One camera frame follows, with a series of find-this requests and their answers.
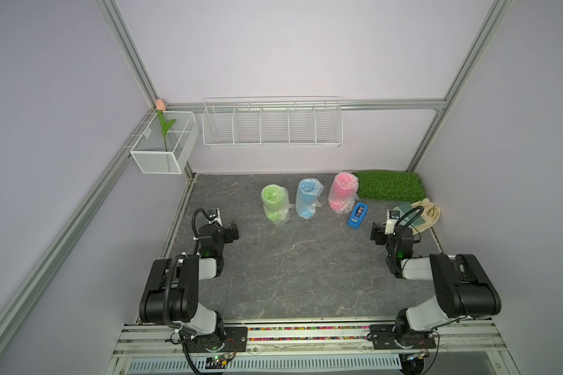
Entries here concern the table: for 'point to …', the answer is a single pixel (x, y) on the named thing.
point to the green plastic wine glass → (275, 202)
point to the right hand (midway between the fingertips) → (385, 222)
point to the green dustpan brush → (410, 216)
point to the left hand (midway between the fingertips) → (223, 222)
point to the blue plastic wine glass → (308, 191)
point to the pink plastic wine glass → (342, 194)
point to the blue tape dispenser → (357, 215)
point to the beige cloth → (431, 212)
